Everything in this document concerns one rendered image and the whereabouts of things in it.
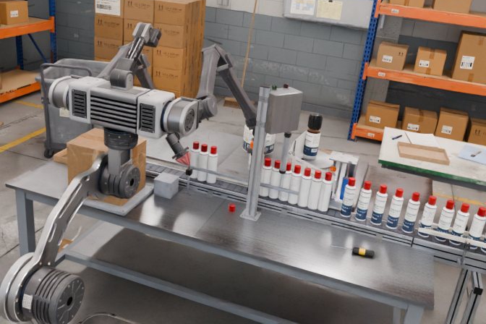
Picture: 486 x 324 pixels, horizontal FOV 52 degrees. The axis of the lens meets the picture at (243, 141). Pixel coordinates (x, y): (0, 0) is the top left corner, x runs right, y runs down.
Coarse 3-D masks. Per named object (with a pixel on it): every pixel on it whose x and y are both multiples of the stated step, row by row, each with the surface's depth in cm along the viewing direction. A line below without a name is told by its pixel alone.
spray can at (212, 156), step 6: (210, 150) 263; (216, 150) 263; (210, 156) 262; (216, 156) 263; (210, 162) 264; (216, 162) 265; (210, 168) 265; (216, 168) 266; (210, 174) 266; (210, 180) 267
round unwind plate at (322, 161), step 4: (320, 152) 322; (300, 156) 312; (316, 156) 315; (320, 156) 316; (324, 156) 316; (328, 156) 317; (304, 160) 308; (308, 160) 308; (316, 160) 310; (320, 160) 310; (324, 160) 311; (328, 160) 312; (312, 164) 303; (316, 164) 303; (320, 164) 304; (324, 164) 305; (328, 164) 305; (332, 164) 306; (320, 168) 299; (324, 168) 300
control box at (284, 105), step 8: (280, 88) 235; (272, 96) 225; (280, 96) 225; (288, 96) 228; (296, 96) 231; (272, 104) 226; (280, 104) 227; (288, 104) 230; (296, 104) 233; (272, 112) 227; (280, 112) 229; (288, 112) 232; (296, 112) 235; (272, 120) 228; (280, 120) 231; (288, 120) 234; (296, 120) 237; (272, 128) 229; (280, 128) 232; (288, 128) 236; (296, 128) 239
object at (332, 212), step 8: (152, 168) 279; (160, 168) 280; (168, 168) 281; (184, 176) 273; (208, 184) 267; (216, 184) 268; (224, 184) 269; (232, 184) 270; (240, 192) 262; (272, 200) 258; (304, 208) 253; (328, 208) 256; (336, 216) 249; (352, 216) 251; (368, 224) 245; (384, 224) 246; (400, 232) 241
